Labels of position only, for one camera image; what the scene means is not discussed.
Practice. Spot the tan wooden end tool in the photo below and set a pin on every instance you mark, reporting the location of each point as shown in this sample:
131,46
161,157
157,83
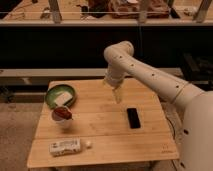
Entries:
117,92

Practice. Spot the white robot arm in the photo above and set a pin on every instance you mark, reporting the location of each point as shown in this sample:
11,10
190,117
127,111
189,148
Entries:
196,151

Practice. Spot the black smartphone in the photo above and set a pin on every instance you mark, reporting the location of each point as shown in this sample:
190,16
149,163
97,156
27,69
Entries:
133,118

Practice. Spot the wooden table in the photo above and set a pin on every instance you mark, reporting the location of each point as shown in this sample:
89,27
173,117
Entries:
99,119

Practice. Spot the white block in bowl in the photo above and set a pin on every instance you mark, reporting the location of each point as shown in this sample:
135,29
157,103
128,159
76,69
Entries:
63,98

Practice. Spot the red object in cup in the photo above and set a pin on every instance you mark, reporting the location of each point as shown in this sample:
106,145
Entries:
63,112

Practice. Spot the green round bowl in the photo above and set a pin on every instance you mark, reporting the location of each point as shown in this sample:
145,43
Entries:
55,91

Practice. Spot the white labelled plastic bottle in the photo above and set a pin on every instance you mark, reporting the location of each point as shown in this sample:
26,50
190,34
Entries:
67,147

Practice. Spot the long metal shelf bench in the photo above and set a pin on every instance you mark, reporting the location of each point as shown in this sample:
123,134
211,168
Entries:
79,72

